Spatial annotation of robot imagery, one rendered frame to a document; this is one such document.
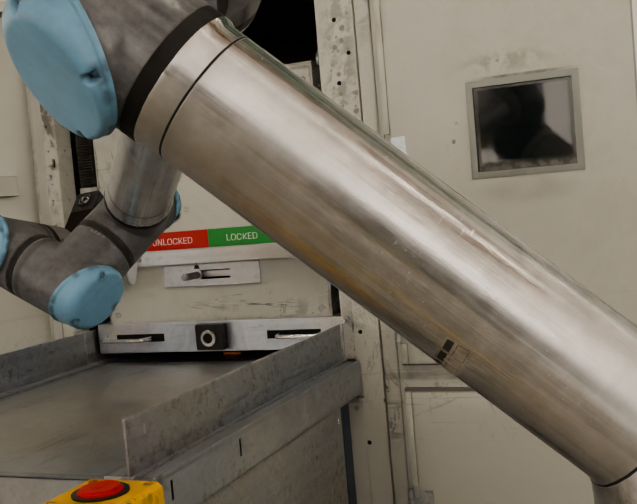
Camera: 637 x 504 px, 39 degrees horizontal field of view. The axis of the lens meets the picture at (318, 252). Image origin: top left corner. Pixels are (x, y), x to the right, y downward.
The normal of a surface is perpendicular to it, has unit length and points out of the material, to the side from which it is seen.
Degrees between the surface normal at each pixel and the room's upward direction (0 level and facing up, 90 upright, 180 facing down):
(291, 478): 90
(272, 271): 90
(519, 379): 110
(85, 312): 119
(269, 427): 90
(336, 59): 90
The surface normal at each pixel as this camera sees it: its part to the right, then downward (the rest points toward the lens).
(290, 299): -0.37, 0.08
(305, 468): 0.92, -0.06
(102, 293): 0.79, 0.44
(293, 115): 0.22, -0.34
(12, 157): 0.74, -0.03
